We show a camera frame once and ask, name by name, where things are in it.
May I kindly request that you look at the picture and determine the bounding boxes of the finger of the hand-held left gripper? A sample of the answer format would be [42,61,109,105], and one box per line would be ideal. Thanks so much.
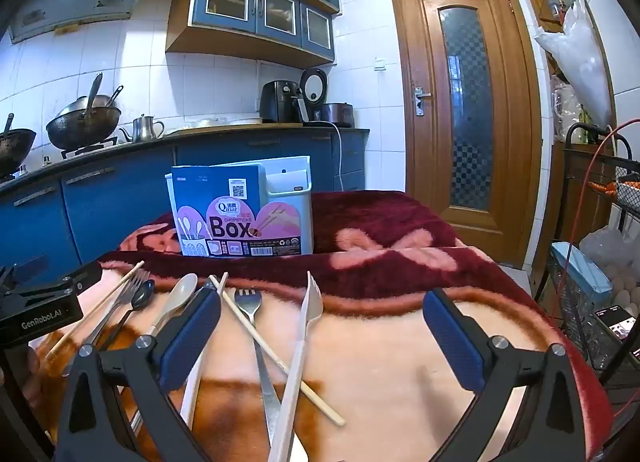
[50,261,104,295]
[0,255,51,289]

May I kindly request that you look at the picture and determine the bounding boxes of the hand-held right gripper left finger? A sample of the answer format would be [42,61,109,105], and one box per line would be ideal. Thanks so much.
[54,285,223,462]

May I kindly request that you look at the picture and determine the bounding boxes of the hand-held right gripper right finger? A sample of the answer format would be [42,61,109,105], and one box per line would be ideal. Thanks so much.
[422,287,588,462]

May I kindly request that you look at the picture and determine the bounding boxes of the wooden chopstick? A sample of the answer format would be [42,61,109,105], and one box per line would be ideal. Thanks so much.
[209,275,347,427]
[44,260,146,360]

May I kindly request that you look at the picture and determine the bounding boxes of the metal fork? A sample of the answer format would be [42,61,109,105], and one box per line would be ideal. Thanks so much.
[62,269,151,375]
[234,287,283,448]

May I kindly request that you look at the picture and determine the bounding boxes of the cream plastic fork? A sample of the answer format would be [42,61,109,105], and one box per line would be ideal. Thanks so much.
[267,271,323,462]

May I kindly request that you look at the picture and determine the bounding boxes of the light blue utensil box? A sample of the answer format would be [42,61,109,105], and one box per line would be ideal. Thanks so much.
[165,155,315,258]

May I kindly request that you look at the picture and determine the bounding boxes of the person's left hand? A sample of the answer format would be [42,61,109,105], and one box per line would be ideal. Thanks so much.
[19,345,45,408]

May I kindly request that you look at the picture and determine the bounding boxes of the cream plastic spoon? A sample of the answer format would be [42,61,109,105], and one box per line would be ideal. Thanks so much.
[142,273,200,340]

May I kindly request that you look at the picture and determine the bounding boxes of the dark metal spoon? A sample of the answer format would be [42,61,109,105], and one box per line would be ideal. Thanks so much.
[97,279,156,355]

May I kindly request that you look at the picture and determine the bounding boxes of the blue lower cabinets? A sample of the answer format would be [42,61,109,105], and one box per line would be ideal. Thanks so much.
[0,129,371,273]

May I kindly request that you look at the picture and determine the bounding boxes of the red and pink blanket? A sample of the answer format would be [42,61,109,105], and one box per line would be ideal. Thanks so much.
[37,189,616,462]

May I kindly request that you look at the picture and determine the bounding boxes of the small black wok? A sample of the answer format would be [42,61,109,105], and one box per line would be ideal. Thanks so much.
[0,113,37,178]

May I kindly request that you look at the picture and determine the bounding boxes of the gas stove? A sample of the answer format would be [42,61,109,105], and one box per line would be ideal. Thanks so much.
[60,136,118,159]

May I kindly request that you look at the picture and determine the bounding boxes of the large black wok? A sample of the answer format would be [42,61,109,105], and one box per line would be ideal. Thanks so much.
[46,95,122,150]

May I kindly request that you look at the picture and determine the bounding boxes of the dark kitchen countertop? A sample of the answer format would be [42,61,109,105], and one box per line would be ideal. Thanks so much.
[0,125,371,183]

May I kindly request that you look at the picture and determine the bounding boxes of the steel kettle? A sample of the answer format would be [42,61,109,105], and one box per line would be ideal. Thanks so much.
[119,115,165,143]

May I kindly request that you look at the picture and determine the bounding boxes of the smartphone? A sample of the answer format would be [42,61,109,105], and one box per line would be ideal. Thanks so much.
[595,305,637,341]

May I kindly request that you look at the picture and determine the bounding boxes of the metal ladle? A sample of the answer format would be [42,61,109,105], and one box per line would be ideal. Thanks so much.
[82,72,104,123]

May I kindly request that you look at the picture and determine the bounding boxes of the pile of white eggs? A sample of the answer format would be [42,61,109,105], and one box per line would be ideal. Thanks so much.
[606,262,640,315]

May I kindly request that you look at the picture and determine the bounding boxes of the wooden door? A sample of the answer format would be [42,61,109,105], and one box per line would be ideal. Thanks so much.
[389,0,543,268]

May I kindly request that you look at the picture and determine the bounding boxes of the black air fryer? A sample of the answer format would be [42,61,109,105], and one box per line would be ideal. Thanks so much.
[260,81,303,124]

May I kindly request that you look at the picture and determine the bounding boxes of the black rice cooker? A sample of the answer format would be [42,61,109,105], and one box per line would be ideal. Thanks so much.
[299,67,356,128]

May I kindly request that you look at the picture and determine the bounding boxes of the white plastic bag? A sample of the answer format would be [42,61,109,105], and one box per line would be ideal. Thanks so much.
[534,0,616,125]

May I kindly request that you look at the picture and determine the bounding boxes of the black wire cart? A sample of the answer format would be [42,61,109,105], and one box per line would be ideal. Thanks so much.
[547,122,640,393]

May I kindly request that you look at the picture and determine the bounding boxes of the red cable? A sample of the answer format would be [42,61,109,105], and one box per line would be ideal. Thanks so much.
[552,123,631,338]

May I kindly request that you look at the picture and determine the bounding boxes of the white power cable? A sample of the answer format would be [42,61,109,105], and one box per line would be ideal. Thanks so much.
[325,123,346,190]

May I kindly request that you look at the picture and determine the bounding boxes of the glass-door wall cabinet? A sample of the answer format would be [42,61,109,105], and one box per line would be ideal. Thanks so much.
[166,0,337,68]

